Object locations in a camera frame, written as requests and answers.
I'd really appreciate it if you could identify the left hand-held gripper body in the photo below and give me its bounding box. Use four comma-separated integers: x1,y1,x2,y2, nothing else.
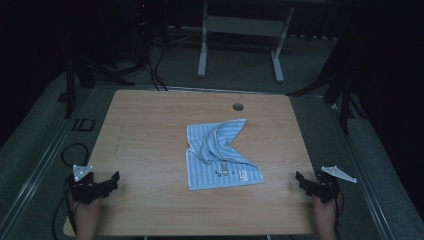
66,164,103,205

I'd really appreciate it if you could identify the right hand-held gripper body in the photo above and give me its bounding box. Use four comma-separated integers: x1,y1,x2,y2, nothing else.
314,165,358,205

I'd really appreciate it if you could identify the blue striped towel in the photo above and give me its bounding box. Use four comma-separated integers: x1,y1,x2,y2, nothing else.
185,118,265,192

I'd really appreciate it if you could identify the person's left hand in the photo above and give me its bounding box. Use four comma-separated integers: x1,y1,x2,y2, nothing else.
72,196,104,232

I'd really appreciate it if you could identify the person's right hand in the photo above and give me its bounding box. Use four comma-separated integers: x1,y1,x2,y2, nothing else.
312,197,339,232

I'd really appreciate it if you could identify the black metal stand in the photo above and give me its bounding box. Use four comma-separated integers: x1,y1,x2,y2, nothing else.
64,49,137,120
286,43,368,135

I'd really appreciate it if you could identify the dark equipment rack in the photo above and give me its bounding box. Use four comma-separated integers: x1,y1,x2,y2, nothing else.
130,0,170,65

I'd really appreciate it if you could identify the metal floor rail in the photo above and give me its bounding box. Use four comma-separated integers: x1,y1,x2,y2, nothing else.
328,99,396,240
0,96,88,240

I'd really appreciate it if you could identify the black floor cable bundle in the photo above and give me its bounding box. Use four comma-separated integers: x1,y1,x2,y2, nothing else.
145,43,169,92

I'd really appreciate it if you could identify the white metal desk frame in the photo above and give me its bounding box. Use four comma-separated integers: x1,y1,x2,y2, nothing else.
197,0,296,84

